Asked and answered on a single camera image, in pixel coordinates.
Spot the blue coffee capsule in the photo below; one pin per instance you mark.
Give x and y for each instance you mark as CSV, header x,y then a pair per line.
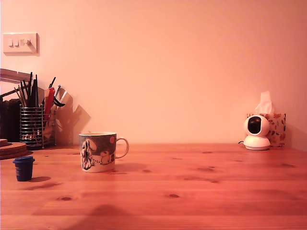
x,y
24,170

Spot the white mug with cartoon print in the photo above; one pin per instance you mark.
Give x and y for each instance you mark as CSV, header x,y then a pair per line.
x,y
100,146

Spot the silver utensil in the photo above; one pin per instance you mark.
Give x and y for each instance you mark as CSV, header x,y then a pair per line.
x,y
58,89

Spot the red and white packet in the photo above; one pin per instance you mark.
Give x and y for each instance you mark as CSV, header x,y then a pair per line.
x,y
49,98

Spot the white tissue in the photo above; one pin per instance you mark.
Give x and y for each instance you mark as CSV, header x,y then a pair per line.
x,y
265,103

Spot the black chopstick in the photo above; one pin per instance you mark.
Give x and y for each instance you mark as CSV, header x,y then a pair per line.
x,y
30,91
36,91

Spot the floral tissue box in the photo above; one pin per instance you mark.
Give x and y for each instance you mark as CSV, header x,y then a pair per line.
x,y
279,129

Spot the brown wooden chopstick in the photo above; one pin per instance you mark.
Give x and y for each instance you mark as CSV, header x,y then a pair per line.
x,y
24,93
20,98

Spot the round cork trivet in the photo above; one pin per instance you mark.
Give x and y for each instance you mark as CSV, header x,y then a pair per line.
x,y
14,153
16,146

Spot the dark woven basket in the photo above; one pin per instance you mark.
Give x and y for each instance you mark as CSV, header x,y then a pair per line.
x,y
9,119

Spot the grey flat metal bar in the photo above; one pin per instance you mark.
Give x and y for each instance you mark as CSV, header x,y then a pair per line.
x,y
12,74

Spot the square cork coaster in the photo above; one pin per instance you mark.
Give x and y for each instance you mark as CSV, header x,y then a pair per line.
x,y
4,141

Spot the small white round camera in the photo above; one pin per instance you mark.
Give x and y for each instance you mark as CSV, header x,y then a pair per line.
x,y
261,141

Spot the white wall light switch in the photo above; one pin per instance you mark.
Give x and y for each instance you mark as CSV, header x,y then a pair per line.
x,y
20,44

